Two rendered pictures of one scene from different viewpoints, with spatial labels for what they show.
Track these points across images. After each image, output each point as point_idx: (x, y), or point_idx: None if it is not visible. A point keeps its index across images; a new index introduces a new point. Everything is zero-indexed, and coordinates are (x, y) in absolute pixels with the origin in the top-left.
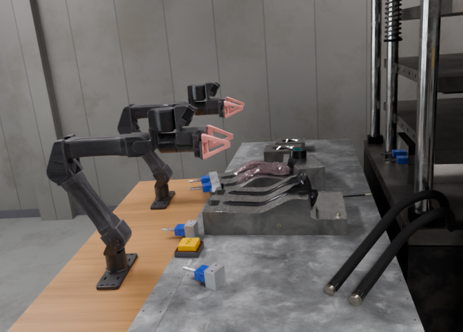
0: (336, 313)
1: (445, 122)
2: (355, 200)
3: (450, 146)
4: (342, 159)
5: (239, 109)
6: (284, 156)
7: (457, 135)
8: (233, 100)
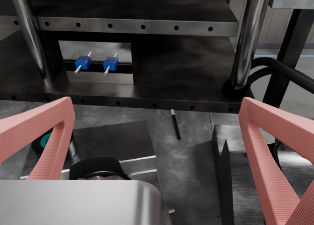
0: None
1: (118, 6)
2: (189, 125)
3: (222, 16)
4: (8, 116)
5: (259, 126)
6: (25, 179)
7: (177, 9)
8: (22, 130)
